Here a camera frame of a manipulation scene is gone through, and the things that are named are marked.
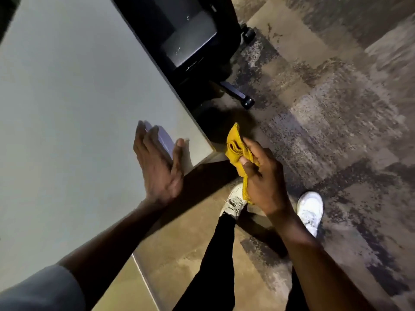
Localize white shoe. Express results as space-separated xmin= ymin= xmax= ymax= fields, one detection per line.
xmin=220 ymin=182 xmax=249 ymax=221
xmin=296 ymin=191 xmax=324 ymax=239

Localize grey left sleeve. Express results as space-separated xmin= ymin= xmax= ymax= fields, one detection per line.
xmin=0 ymin=264 xmax=87 ymax=311

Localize person's right hand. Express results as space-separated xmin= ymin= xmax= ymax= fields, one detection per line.
xmin=239 ymin=136 xmax=293 ymax=218

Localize black trouser leg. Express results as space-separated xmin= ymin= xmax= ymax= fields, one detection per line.
xmin=173 ymin=213 xmax=237 ymax=311
xmin=285 ymin=265 xmax=310 ymax=311

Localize black right trouser leg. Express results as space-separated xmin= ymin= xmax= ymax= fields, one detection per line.
xmin=285 ymin=265 xmax=310 ymax=311

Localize black left trouser leg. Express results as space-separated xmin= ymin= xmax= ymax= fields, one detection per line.
xmin=173 ymin=213 xmax=237 ymax=311

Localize yellow cloth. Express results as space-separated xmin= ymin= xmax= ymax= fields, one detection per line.
xmin=225 ymin=122 xmax=262 ymax=205

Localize person's right forearm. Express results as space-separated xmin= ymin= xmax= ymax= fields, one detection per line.
xmin=268 ymin=205 xmax=377 ymax=311

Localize white left shoe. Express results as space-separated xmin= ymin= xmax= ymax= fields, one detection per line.
xmin=220 ymin=182 xmax=249 ymax=221

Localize black office chair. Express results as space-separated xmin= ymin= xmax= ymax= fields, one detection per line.
xmin=110 ymin=0 xmax=257 ymax=111

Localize person's left forearm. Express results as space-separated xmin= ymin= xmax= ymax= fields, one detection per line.
xmin=58 ymin=198 xmax=164 ymax=311

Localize person's left hand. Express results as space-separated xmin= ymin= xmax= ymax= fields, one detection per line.
xmin=133 ymin=121 xmax=185 ymax=206

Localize white right shoe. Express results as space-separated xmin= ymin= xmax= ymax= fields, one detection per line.
xmin=296 ymin=191 xmax=324 ymax=239

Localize pale purple box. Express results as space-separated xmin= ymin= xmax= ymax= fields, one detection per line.
xmin=143 ymin=121 xmax=176 ymax=160

